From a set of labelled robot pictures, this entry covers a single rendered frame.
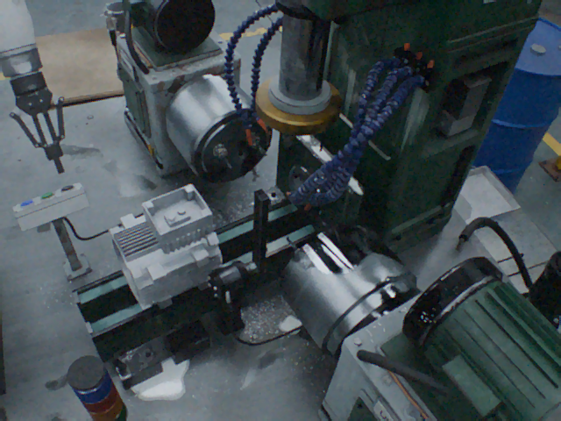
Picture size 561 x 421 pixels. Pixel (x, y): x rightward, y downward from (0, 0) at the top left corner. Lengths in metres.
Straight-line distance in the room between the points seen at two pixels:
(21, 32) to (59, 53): 2.45
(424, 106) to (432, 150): 0.19
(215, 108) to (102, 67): 2.17
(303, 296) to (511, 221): 1.42
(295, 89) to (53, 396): 0.88
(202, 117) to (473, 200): 1.41
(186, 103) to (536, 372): 1.03
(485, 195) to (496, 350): 1.70
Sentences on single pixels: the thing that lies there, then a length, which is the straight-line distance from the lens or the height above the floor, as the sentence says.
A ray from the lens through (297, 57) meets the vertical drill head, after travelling 0.99.
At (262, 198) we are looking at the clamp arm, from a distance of 0.98.
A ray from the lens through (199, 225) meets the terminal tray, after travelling 1.11.
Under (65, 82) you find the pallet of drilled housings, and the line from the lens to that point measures 3.38.
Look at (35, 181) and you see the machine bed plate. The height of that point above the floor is 0.80.
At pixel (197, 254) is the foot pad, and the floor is 1.07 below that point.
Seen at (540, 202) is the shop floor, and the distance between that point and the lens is 3.15.
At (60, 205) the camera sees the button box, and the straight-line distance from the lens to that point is 1.29.
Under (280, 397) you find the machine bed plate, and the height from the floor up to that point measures 0.80.
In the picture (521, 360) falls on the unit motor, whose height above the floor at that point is 1.35.
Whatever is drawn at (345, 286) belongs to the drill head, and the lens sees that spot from 1.00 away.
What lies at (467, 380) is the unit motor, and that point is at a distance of 0.78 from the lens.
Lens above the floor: 1.97
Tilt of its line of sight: 48 degrees down
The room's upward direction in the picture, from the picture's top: 5 degrees clockwise
